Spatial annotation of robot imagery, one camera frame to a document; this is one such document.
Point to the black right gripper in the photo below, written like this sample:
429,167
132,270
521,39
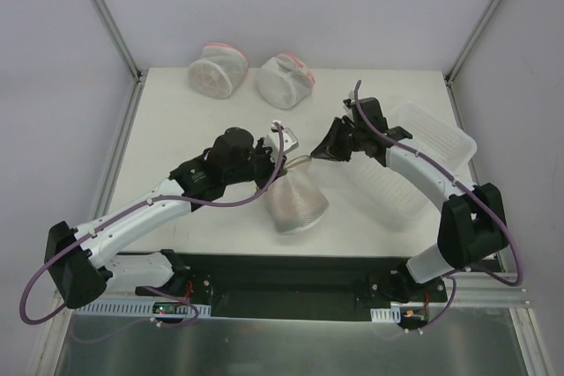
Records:
349,139

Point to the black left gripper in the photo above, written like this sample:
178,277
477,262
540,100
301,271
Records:
268,164

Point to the white mesh laundry bag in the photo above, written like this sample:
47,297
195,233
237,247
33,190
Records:
294,201

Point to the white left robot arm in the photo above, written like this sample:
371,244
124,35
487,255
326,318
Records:
82,261

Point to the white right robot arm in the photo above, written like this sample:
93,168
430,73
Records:
472,224

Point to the right pink-trimmed mesh laundry bag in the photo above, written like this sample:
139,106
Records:
284,81

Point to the pink-trimmed mesh laundry bag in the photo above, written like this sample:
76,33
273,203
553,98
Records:
218,71
284,81

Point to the left pink-trimmed mesh laundry bag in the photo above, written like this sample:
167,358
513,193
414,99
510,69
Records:
218,71

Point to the white perforated plastic basket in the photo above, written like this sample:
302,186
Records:
402,192

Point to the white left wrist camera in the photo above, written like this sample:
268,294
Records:
280,139

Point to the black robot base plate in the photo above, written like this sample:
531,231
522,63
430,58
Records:
266,286

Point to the right aluminium frame post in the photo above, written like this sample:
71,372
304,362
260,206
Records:
478,31

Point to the aluminium frame post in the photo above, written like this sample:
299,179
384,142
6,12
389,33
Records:
115,35
478,31

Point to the left aluminium frame post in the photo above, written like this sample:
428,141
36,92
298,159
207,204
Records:
115,35

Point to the right white slotted cable duct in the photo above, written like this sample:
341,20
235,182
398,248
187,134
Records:
390,315

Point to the white slotted cable duct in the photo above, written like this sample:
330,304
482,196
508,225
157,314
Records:
390,315
136,308

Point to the aluminium front frame rail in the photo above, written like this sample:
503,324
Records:
497,297

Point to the left white slotted cable duct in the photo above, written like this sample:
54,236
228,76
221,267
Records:
136,308

